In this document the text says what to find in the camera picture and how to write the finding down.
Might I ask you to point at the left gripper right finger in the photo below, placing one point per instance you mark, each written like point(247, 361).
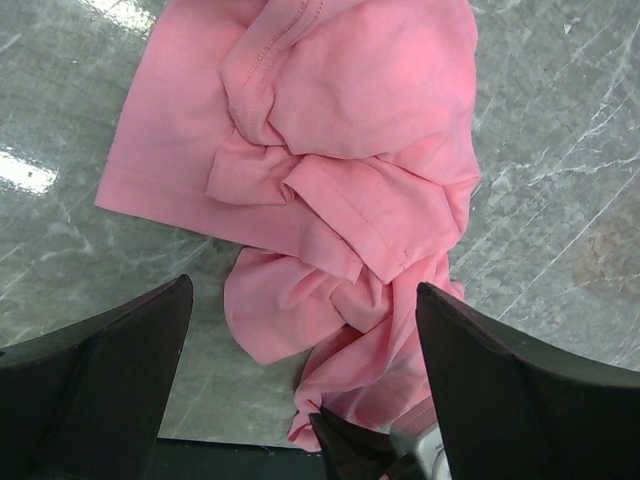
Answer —
point(510, 406)

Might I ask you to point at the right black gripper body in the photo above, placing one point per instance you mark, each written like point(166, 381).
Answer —
point(351, 452)

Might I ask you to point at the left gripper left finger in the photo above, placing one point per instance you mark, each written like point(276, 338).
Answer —
point(87, 401)

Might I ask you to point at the pink t shirt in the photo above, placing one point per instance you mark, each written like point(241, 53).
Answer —
point(332, 140)

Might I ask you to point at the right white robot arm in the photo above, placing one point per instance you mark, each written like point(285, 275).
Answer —
point(412, 449)

